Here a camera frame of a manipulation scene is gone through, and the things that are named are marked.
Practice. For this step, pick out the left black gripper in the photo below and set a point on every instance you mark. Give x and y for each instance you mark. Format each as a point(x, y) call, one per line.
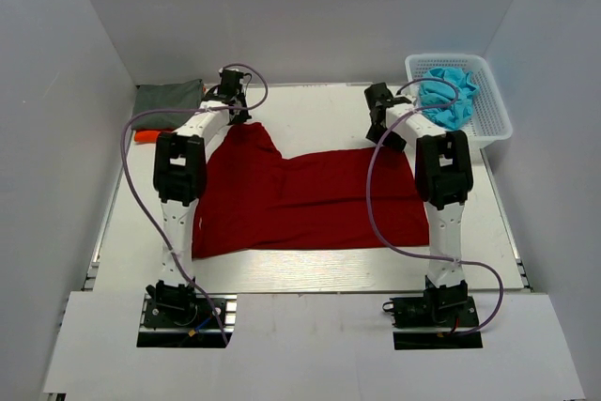
point(244, 115)

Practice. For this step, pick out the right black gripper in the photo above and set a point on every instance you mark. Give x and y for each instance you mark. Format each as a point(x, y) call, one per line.
point(397, 142)

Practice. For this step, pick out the red t shirt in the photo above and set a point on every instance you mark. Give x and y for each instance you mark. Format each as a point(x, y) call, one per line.
point(257, 199)

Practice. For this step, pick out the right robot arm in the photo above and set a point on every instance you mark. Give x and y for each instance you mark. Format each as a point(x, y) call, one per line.
point(442, 173)

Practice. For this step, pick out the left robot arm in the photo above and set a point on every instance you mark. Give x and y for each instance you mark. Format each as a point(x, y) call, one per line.
point(180, 169)

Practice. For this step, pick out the folded grey t shirt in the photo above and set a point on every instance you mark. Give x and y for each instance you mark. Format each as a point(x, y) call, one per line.
point(182, 96)

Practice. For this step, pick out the crumpled cyan t shirt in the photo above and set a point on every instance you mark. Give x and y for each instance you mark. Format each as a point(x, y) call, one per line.
point(447, 94)

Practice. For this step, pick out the folded orange t shirt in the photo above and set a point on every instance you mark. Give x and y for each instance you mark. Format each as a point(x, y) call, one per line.
point(147, 136)

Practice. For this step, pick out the white plastic basket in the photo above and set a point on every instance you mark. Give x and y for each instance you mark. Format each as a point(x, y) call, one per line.
point(489, 122)

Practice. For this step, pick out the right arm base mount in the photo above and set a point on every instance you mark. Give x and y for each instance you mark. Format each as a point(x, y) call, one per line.
point(442, 318)

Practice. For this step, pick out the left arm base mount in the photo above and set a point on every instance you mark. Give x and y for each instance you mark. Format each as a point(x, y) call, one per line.
point(178, 316)

